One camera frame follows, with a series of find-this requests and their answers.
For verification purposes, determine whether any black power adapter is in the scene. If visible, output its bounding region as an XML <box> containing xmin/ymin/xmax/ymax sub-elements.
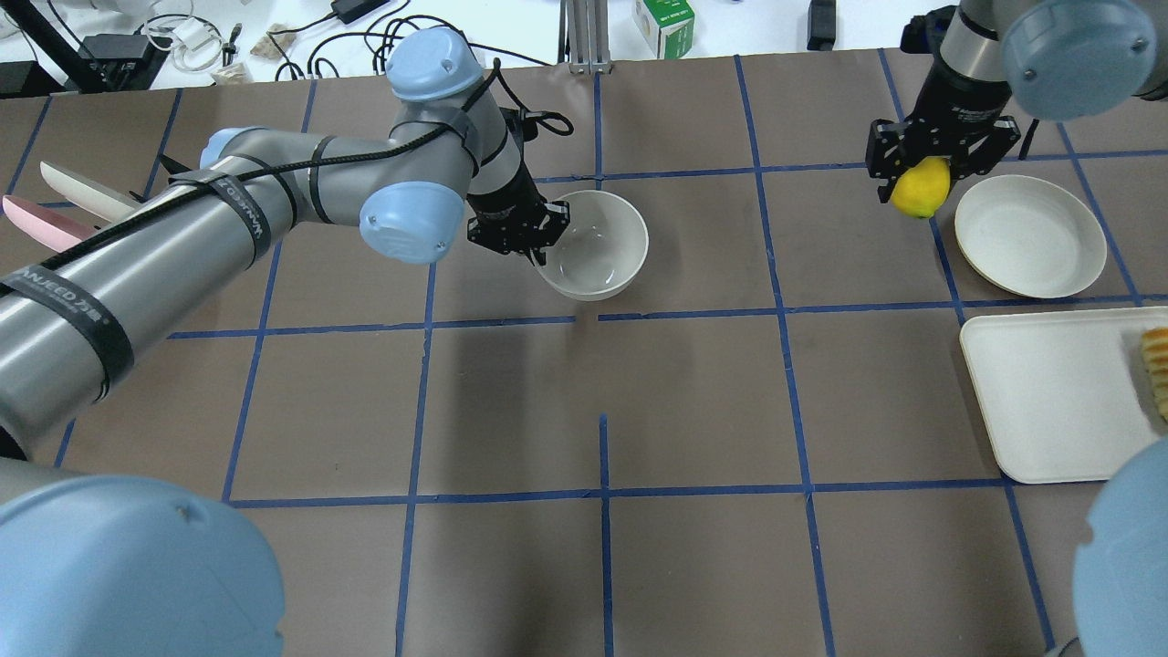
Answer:
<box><xmin>329</xmin><ymin>0</ymin><xmax>392</xmax><ymax>25</ymax></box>

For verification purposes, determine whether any aluminium profile post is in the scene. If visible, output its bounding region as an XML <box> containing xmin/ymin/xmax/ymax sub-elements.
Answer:
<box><xmin>558</xmin><ymin>1</ymin><xmax>612</xmax><ymax>75</ymax></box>

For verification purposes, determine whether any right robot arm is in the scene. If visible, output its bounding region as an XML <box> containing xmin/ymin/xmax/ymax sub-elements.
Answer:
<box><xmin>865</xmin><ymin>1</ymin><xmax>1164</xmax><ymax>656</ymax></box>

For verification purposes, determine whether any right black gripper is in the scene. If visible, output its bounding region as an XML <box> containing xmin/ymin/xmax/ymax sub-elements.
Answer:
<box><xmin>865</xmin><ymin>87</ymin><xmax>1021</xmax><ymax>203</ymax></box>

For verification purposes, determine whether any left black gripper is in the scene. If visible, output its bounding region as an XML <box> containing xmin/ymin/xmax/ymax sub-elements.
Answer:
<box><xmin>466</xmin><ymin>168</ymin><xmax>570</xmax><ymax>267</ymax></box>

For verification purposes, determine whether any grilled bread piece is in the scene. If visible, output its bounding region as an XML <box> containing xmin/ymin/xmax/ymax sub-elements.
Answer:
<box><xmin>1140</xmin><ymin>326</ymin><xmax>1168</xmax><ymax>421</ymax></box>

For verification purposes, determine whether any cream round plate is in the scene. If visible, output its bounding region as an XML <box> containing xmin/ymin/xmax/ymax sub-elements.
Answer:
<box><xmin>953</xmin><ymin>175</ymin><xmax>1107</xmax><ymax>299</ymax></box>

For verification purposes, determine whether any cream rectangular tray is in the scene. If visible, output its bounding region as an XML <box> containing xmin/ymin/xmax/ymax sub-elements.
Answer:
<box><xmin>959</xmin><ymin>307</ymin><xmax>1164</xmax><ymax>484</ymax></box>

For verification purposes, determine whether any cream ceramic bowl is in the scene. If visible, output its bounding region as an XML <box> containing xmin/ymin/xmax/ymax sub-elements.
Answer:
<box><xmin>535</xmin><ymin>191</ymin><xmax>651</xmax><ymax>302</ymax></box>

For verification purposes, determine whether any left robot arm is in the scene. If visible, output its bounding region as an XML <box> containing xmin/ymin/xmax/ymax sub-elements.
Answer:
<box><xmin>1</xmin><ymin>26</ymin><xmax>570</xmax><ymax>656</ymax></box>

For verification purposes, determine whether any black device on table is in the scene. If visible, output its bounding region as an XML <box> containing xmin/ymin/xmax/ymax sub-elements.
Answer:
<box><xmin>806</xmin><ymin>0</ymin><xmax>837</xmax><ymax>51</ymax></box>

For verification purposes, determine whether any black plate rack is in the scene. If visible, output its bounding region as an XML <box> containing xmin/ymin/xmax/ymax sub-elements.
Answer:
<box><xmin>121</xmin><ymin>154</ymin><xmax>193</xmax><ymax>221</ymax></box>

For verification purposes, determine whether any pink plate in rack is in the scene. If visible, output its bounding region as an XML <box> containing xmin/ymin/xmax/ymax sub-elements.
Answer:
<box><xmin>4</xmin><ymin>195</ymin><xmax>99</xmax><ymax>253</ymax></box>

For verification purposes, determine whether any cream plate in rack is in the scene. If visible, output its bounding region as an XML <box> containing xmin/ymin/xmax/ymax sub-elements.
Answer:
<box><xmin>40</xmin><ymin>161</ymin><xmax>142</xmax><ymax>224</ymax></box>

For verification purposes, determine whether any black cable bundle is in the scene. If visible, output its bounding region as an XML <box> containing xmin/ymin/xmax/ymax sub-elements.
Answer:
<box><xmin>265</xmin><ymin>0</ymin><xmax>552</xmax><ymax>81</ymax></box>

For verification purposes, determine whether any green white box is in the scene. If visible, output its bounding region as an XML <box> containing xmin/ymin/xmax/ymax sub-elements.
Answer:
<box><xmin>631</xmin><ymin>1</ymin><xmax>696</xmax><ymax>61</ymax></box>

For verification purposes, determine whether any yellow lemon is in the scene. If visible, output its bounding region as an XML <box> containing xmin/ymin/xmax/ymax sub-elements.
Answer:
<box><xmin>890</xmin><ymin>155</ymin><xmax>953</xmax><ymax>219</ymax></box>

